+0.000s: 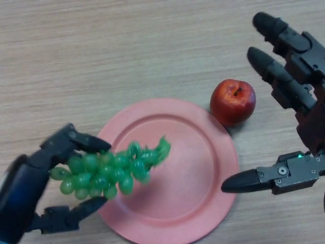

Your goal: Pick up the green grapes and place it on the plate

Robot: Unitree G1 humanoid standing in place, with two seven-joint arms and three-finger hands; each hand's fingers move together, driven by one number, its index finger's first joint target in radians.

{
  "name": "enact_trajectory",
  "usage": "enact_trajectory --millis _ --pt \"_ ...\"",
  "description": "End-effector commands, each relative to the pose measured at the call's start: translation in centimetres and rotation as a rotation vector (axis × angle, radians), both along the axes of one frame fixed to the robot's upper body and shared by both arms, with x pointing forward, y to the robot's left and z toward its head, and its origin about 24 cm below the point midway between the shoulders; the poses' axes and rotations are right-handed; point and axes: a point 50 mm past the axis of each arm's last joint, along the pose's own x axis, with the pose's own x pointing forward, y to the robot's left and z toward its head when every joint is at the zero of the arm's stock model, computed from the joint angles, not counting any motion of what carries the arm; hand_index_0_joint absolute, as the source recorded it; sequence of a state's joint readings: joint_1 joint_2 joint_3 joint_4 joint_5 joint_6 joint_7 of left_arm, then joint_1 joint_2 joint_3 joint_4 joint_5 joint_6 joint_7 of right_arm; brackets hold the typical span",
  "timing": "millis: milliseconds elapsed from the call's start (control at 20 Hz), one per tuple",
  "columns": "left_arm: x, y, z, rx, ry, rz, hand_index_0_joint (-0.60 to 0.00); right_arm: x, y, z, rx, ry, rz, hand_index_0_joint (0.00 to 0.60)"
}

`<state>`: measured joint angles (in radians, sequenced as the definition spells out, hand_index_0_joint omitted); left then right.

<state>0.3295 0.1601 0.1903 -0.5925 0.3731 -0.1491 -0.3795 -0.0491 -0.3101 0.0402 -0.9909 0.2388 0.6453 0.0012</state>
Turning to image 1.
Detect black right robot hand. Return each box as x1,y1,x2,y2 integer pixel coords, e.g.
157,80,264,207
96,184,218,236
220,12,325,196

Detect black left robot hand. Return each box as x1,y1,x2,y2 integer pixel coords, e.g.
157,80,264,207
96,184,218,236
0,123,112,241

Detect green grapes bunch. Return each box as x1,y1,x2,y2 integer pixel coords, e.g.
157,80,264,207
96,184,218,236
48,136,172,201

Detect red apple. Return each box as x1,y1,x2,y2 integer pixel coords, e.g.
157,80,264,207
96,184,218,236
209,78,256,127

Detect pink round plate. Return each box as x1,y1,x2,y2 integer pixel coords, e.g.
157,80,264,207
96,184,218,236
97,98,239,244

